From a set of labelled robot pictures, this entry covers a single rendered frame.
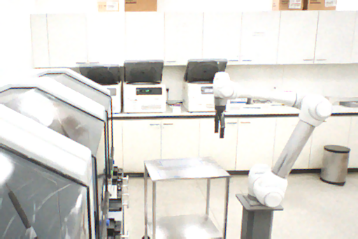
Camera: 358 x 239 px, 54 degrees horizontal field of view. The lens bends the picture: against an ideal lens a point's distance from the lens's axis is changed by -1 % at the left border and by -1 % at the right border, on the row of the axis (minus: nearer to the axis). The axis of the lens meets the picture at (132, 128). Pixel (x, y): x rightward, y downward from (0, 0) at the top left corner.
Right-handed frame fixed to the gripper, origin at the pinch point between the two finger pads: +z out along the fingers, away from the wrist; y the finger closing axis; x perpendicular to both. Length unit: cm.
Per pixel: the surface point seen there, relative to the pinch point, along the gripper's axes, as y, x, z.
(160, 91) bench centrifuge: 223, 18, 3
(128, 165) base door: 219, 61, 101
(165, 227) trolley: 39, 31, 92
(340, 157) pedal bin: 180, -206, 83
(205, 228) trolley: 35, -3, 92
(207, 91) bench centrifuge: 222, -43, 2
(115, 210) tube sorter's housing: -17, 70, 46
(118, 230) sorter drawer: -55, 68, 38
